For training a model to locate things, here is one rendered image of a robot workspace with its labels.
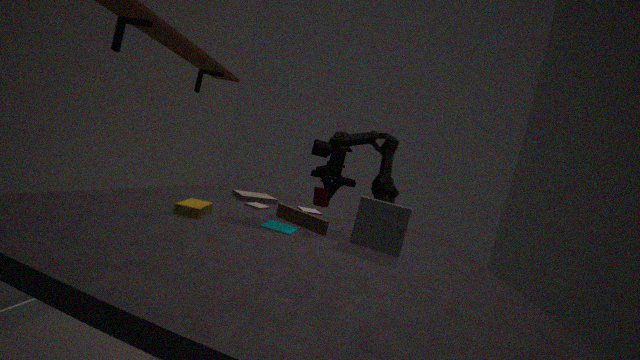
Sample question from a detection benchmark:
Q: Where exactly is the yellow flat block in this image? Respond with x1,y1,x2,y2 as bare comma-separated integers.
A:
173,198,213,219

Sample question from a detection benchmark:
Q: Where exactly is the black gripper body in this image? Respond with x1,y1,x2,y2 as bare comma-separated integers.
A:
311,159,356,187

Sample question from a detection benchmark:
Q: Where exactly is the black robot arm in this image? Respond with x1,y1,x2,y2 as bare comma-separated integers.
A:
312,131,400,204

